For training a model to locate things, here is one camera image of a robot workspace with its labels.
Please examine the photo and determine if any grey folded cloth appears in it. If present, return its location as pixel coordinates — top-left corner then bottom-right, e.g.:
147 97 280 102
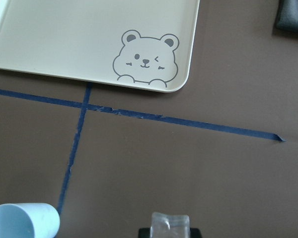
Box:
275 0 298 33

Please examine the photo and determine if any light blue cup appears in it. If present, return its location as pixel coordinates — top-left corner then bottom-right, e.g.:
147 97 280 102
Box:
0 203 60 238

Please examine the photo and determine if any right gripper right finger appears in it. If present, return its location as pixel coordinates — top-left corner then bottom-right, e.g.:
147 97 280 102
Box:
190 228 202 238

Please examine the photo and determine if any cream bear tray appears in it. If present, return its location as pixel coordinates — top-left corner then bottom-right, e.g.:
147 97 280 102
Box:
0 0 200 93

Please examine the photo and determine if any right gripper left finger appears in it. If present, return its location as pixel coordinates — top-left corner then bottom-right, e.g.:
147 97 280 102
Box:
138 228 150 238

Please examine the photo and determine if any clear ice cube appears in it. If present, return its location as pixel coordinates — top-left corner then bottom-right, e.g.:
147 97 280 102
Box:
149 212 190 238

